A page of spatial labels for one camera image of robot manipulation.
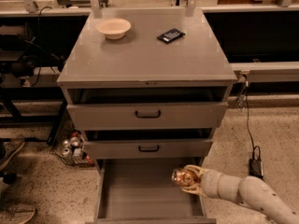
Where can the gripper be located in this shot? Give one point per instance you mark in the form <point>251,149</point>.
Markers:
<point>209,183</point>

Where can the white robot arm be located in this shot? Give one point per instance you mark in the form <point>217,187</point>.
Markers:
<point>250,192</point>

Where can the grey bottom drawer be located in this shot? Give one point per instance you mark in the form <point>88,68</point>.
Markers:
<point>140,191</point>

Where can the grey drawer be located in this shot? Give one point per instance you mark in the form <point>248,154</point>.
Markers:
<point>133,109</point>
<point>142,144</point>
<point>140,191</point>

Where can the grey top drawer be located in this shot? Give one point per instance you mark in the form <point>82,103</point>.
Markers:
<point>133,109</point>

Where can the grey middle drawer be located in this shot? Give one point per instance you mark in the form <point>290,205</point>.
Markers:
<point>142,144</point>

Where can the grey drawer cabinet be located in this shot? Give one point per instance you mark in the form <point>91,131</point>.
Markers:
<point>141,61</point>

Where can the black floor power adapter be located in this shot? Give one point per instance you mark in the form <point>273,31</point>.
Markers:
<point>256,168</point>

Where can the dark snack packet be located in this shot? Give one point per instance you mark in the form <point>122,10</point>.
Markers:
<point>170,36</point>

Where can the cream ceramic bowl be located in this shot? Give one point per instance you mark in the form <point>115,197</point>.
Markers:
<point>113,28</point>

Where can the grey sneaker lower left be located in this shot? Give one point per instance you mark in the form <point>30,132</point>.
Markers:
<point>16,213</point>

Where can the grey sneaker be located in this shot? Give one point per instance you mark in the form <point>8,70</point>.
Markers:
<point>16,213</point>
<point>9,150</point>

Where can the grey sneaker upper left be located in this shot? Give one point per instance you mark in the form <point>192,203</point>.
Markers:
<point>9,150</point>

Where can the black machine on left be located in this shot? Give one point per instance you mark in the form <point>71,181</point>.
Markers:
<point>20,55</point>

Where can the wire basket of cans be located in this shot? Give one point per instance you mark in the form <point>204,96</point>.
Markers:
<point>70,151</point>

